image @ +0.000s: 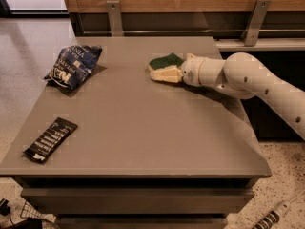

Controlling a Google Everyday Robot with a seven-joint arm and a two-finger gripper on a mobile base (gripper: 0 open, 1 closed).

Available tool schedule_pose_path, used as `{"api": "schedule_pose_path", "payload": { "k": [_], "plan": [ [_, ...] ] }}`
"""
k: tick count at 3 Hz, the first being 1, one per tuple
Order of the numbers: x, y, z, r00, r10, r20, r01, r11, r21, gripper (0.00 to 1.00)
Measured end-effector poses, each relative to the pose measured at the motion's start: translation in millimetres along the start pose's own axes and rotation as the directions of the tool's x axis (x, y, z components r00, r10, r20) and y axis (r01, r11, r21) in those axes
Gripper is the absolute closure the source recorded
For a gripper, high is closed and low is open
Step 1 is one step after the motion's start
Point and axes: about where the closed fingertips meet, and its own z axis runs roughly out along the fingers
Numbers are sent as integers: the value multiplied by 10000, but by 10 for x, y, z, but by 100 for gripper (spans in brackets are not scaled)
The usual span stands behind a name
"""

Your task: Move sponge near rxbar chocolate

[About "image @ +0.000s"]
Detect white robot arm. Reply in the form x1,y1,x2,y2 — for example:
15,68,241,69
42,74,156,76
149,52,305,138

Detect white power strip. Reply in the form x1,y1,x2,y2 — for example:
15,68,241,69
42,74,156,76
252,189,305,229

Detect right metal bracket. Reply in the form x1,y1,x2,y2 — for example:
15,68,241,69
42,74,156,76
241,0,272,47

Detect blue potato chip bag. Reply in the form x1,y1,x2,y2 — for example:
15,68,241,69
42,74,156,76
44,45,103,90

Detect grey drawer cabinet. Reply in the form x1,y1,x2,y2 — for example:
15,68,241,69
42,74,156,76
1,37,271,229

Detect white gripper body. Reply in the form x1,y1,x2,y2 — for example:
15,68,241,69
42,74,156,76
181,57,206,87

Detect left metal bracket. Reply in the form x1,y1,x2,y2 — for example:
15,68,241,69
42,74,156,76
107,0,124,37

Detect black wire basket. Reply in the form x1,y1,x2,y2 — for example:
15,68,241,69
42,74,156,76
20,201,56,222

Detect black rxbar chocolate wrapper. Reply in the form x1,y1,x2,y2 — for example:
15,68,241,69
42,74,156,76
23,117,78,164

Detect black cable plug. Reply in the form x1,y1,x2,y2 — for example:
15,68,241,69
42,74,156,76
0,198,12,221

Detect metal bracket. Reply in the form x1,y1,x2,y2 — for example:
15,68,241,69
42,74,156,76
241,0,272,47
107,0,124,37

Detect green and yellow sponge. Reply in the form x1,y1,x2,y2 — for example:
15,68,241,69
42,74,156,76
149,52,184,70

